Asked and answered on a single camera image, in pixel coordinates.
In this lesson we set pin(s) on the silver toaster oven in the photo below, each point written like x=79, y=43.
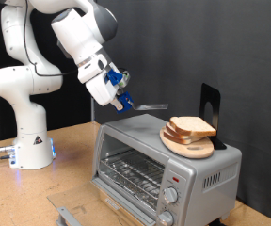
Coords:
x=217, y=194

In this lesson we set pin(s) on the vertical metal pole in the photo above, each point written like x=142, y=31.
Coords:
x=92, y=116

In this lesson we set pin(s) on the silver oven knob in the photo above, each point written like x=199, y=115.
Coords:
x=166, y=218
x=170, y=195

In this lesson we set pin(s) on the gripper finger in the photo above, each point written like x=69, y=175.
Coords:
x=121, y=91
x=118, y=104

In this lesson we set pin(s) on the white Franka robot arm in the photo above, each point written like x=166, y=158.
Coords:
x=25, y=81

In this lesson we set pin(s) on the round wooden cutting board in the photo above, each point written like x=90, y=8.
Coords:
x=188, y=150

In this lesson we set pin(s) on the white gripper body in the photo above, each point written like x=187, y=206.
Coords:
x=99, y=89

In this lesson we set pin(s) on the black metal bookend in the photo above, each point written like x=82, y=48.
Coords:
x=215, y=100

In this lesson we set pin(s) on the metal spatula with blue block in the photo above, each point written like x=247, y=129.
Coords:
x=126, y=101

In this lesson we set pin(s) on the black backdrop curtain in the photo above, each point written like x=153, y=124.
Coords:
x=69, y=106

